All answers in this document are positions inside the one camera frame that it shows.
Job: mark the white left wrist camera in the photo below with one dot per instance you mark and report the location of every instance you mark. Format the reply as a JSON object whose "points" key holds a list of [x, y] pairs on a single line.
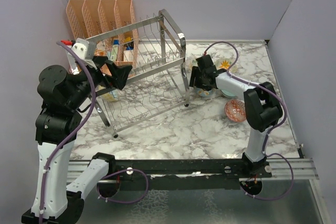
{"points": [[85, 49]]}

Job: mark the yellow sun pattern bowl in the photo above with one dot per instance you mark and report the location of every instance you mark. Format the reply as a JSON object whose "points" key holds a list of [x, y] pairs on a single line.
{"points": [[111, 96]]}

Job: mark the white bowl orange flower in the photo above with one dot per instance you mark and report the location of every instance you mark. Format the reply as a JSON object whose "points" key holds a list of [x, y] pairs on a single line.
{"points": [[225, 63]]}

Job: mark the blue cap bottle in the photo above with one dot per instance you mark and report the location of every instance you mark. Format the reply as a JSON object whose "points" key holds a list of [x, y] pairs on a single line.
{"points": [[115, 42]]}

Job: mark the white bowl green leaves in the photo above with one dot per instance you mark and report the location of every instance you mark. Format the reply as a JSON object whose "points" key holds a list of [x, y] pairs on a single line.
{"points": [[192, 63]]}

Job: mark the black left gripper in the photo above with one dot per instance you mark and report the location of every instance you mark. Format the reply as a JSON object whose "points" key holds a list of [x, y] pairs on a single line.
{"points": [[119, 74]]}

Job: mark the black aluminium mounting rail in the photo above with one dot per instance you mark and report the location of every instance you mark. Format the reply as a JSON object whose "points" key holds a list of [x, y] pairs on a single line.
{"points": [[184, 174]]}

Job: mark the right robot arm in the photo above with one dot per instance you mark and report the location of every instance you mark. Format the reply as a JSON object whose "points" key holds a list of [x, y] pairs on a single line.
{"points": [[262, 106]]}

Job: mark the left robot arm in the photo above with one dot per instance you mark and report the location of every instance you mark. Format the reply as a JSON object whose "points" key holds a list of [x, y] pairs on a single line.
{"points": [[56, 130]]}

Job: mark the red geometric pattern bowl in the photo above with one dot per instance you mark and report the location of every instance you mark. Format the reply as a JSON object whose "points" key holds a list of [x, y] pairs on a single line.
{"points": [[235, 110]]}

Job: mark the teal spiral bowl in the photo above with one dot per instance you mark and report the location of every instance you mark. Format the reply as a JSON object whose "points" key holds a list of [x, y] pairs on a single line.
{"points": [[228, 94]]}

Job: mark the stainless steel dish rack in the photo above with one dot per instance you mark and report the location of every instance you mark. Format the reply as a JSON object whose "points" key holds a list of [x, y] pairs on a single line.
{"points": [[158, 84]]}

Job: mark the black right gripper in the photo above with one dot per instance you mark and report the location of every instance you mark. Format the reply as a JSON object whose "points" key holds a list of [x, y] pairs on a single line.
{"points": [[195, 73]]}

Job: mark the peach plastic file organizer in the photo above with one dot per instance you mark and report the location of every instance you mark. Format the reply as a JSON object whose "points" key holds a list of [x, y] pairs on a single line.
{"points": [[88, 18]]}

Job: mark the yellow black bottle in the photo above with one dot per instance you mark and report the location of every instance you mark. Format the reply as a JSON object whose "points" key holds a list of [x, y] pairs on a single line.
{"points": [[128, 40]]}

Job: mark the blue yellow floral bowl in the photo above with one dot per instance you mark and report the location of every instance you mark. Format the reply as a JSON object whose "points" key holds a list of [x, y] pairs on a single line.
{"points": [[204, 93]]}

